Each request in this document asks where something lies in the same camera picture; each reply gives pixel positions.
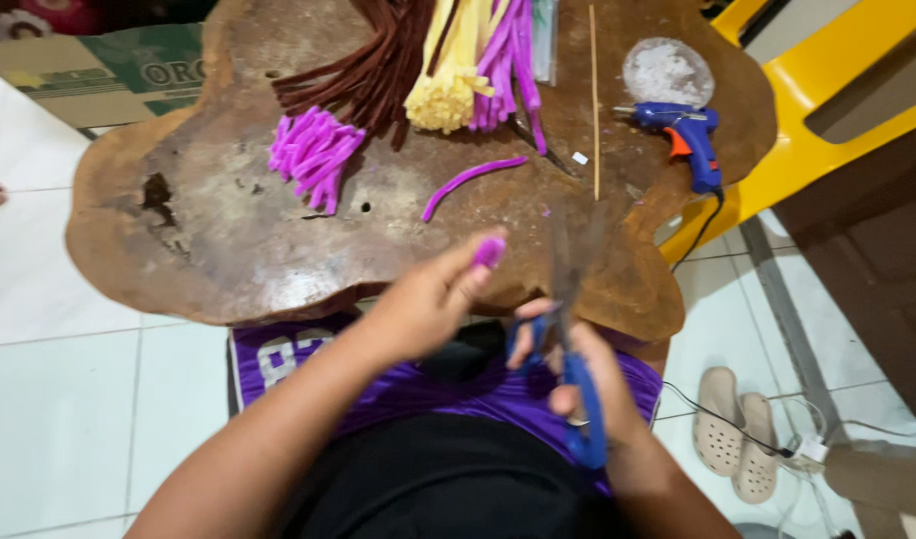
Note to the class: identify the person's right hand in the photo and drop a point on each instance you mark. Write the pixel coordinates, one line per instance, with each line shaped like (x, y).
(589, 374)

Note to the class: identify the person's left hand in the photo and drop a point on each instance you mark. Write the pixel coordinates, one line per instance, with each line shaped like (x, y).
(428, 299)

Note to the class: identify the person's right fingers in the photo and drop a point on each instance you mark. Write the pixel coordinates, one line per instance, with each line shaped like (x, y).
(536, 333)

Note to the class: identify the short purple pipe cleaner piece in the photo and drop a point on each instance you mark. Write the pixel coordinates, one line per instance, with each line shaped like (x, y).
(489, 252)

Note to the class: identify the purple sports shorts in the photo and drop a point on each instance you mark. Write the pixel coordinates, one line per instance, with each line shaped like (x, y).
(443, 389)

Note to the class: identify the long purple pipe cleaner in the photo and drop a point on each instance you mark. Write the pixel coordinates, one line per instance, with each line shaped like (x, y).
(469, 183)

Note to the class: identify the black shirt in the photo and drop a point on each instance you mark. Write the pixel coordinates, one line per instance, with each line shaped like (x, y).
(443, 479)

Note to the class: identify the dark metal tool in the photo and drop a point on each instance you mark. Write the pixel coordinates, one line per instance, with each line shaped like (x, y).
(540, 146)

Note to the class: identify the beige clog sandal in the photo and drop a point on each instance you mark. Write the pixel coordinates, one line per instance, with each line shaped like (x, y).
(757, 449)
(716, 423)

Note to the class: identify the thin wooden skewer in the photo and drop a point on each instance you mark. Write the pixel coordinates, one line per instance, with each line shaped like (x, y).
(594, 101)

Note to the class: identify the blue hot glue gun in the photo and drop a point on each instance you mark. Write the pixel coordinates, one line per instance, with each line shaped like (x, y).
(686, 138)

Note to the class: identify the wooden slab table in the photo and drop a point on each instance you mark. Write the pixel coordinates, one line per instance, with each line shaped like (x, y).
(315, 224)

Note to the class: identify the bundle of yellow pipe cleaners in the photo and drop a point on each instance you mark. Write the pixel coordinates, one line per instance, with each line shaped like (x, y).
(454, 82)

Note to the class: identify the bundle of purple pipe cleaners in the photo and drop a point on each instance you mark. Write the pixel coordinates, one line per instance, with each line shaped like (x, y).
(506, 67)

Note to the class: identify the pile of cut purple pieces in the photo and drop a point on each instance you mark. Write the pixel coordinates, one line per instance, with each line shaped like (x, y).
(313, 155)

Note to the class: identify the round clear plastic lid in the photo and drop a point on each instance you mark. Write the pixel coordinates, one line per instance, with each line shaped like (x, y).
(667, 73)

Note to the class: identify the white power adapter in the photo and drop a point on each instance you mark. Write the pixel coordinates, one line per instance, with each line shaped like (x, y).
(810, 449)

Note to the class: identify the bundle of brown pipe cleaners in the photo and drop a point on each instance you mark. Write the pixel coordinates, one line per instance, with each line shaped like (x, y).
(368, 75)

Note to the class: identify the brown wooden cabinet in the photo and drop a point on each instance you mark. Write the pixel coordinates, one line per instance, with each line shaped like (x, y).
(869, 247)

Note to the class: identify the yellow plastic chair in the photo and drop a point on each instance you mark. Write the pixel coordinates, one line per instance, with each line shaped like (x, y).
(802, 97)

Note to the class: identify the cardboard box green print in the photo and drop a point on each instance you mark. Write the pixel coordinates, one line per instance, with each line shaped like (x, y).
(91, 75)

